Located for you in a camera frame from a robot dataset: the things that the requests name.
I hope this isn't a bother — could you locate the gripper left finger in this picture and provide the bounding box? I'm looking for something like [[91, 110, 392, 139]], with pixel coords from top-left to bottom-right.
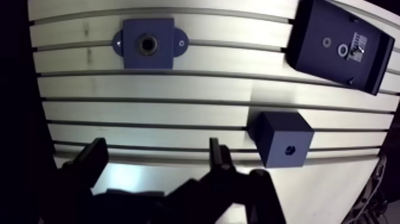
[[40, 137, 110, 224]]

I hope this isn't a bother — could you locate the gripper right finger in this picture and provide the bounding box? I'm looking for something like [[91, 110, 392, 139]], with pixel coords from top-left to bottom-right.
[[162, 137, 287, 224]]

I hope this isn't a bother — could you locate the dark blue-grey housing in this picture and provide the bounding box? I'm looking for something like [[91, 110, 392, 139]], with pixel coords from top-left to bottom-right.
[[111, 17, 189, 70]]

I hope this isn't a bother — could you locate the steel bearing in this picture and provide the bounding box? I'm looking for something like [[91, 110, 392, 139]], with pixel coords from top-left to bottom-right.
[[337, 43, 349, 58]]

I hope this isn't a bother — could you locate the dark blue-grey block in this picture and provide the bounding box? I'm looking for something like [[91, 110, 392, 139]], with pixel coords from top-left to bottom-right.
[[248, 111, 315, 169]]

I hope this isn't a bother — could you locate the dark blue-grey tray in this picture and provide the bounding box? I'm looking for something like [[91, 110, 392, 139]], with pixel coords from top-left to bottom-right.
[[285, 0, 396, 96]]

